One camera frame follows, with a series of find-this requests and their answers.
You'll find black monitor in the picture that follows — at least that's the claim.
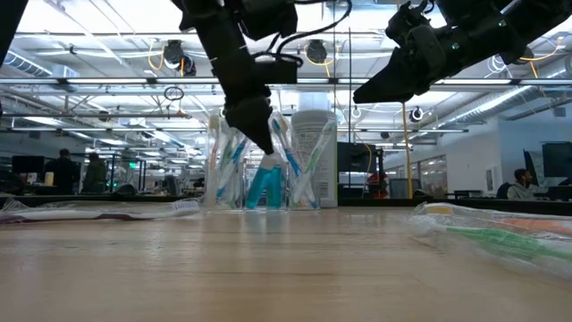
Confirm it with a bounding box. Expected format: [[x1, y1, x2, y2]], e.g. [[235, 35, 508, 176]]
[[11, 155, 46, 176], [541, 141, 572, 180]]

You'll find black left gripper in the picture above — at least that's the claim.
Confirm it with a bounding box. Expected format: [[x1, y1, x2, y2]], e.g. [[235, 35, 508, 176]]
[[213, 57, 275, 156]]

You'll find blue toothbrush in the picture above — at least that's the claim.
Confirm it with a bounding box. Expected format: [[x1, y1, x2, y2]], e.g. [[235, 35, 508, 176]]
[[215, 137, 249, 201], [270, 116, 320, 210]]

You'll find yellow hanging cable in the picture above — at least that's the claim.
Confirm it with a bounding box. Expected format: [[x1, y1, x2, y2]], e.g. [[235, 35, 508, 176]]
[[399, 101, 415, 200]]

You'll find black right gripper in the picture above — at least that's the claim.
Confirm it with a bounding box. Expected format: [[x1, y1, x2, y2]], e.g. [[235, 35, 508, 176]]
[[352, 0, 452, 106]]

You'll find blue mouthwash bottle white cap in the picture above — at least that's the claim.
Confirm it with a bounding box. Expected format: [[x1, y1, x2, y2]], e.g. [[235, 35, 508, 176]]
[[245, 154, 274, 210], [267, 164, 286, 210]]

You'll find black aluminium table frame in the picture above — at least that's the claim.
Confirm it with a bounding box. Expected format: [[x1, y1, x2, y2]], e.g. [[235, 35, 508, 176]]
[[0, 192, 572, 216]]

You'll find clear plastic bag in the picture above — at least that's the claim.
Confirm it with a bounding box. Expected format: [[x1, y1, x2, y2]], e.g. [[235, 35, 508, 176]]
[[204, 111, 337, 211]]

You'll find purple toothbrush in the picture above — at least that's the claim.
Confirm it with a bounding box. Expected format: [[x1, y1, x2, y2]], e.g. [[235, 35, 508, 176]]
[[0, 198, 201, 225]]

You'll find red equipment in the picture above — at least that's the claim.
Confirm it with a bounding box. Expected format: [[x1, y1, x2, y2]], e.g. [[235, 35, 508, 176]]
[[366, 171, 391, 199]]

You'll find black left camera cable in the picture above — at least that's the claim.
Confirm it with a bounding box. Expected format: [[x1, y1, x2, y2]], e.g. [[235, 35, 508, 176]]
[[267, 0, 354, 68]]

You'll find white wipes canister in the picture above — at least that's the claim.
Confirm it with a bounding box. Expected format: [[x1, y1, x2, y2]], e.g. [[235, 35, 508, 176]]
[[290, 109, 340, 209]]

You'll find black hanging cable loop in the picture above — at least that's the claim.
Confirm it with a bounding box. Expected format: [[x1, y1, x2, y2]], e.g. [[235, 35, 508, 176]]
[[163, 85, 186, 102]]

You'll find grey bin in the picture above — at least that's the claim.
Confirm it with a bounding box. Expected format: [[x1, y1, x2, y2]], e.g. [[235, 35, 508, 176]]
[[388, 177, 422, 199]]

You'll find person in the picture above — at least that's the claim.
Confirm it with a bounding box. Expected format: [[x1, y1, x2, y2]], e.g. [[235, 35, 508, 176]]
[[43, 148, 82, 196], [81, 152, 109, 195], [506, 167, 541, 201]]

